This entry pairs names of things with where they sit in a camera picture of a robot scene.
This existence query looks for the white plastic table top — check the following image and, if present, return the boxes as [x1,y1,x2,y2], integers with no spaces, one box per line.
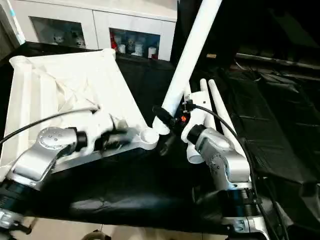
[0,48,160,181]

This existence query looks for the black plastic mat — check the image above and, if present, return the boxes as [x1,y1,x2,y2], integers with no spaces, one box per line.
[0,42,320,237]

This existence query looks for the white glass-door cabinet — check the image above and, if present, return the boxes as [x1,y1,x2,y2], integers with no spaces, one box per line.
[10,0,178,62]

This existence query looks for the black low bench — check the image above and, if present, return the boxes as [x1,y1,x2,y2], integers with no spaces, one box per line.
[235,49,320,72]

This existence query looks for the grey curtain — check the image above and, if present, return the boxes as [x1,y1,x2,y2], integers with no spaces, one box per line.
[0,7,21,61]

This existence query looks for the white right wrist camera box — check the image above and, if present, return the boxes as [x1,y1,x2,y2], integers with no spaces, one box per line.
[180,92,208,143]

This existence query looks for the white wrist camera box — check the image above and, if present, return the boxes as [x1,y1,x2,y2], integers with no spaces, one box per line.
[75,110,118,151]
[180,92,208,143]

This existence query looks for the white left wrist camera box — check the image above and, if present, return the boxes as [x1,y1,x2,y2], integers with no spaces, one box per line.
[75,110,118,151]

